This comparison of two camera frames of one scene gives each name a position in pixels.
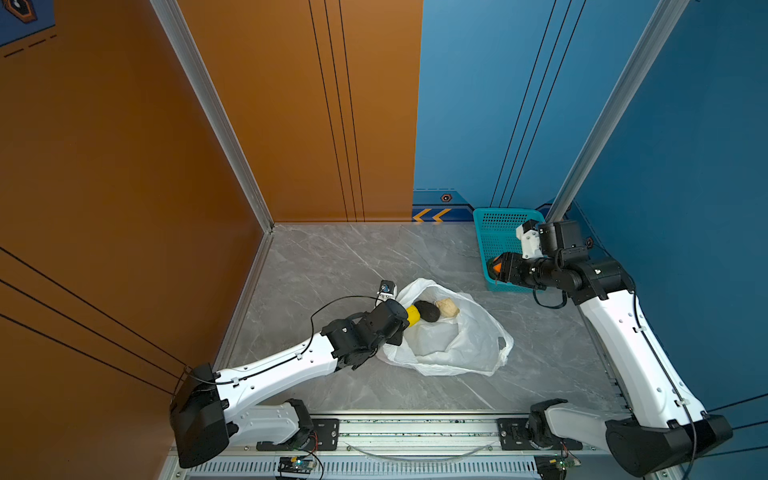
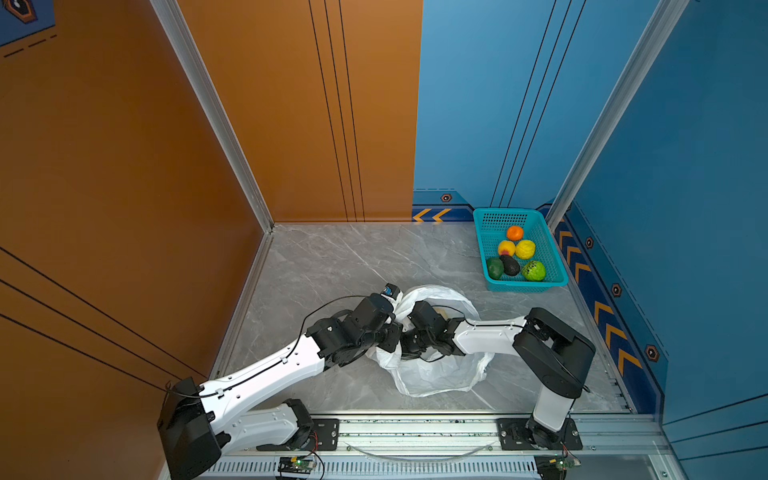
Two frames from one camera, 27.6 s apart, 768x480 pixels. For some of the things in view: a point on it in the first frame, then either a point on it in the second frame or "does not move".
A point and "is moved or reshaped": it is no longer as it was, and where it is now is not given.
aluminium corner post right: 658,34 does not move
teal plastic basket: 497,234 does not move
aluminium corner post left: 184,41 does not move
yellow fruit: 414,315 is moved or reshaped
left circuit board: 296,465 does not move
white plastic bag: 472,342 is moved or reshaped
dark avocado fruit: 428,311 is moved or reshaped
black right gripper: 508,272 → 403,351
